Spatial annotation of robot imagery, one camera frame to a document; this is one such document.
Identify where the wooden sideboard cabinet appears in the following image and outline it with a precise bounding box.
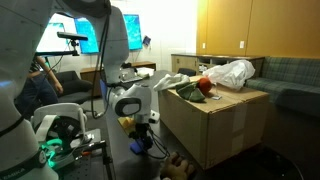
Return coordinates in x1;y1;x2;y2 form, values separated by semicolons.
171;53;265;76

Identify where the brown plush animal toy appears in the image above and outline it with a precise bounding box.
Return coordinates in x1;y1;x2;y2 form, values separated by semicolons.
160;152;195;180

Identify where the person in striped top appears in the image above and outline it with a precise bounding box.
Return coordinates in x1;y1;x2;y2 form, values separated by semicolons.
15;56;63;115

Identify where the wall mounted TV screen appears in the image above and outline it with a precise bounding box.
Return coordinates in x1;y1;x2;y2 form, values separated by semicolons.
73;13;144;55

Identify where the blue sponge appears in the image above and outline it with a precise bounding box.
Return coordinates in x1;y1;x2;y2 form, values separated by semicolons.
130;142;145;154

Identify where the black camera on stand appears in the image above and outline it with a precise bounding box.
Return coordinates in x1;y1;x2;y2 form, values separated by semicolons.
35;32;88;56

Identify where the white knitted cloth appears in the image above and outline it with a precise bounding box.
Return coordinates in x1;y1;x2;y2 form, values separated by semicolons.
153;73;190;91

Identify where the white VR headset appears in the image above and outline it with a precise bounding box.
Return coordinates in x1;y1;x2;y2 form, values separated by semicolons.
31;103;88;161

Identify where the black office chair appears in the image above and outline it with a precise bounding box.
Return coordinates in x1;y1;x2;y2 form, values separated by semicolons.
56;71;93;104

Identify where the plush orange radish toy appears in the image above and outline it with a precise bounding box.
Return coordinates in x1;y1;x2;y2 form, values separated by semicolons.
175;77;213;103

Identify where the cardboard box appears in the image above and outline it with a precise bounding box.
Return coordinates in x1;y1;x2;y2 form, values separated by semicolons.
158;85;269;170

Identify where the white plastic bag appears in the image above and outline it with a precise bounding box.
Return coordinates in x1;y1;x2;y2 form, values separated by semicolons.
202;59;255;91

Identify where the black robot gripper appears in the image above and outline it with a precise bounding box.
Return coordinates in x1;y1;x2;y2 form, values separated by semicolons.
129;123;153;149

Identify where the green plaid sofa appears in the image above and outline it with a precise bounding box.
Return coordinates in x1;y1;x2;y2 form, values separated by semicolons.
246;57;320;117

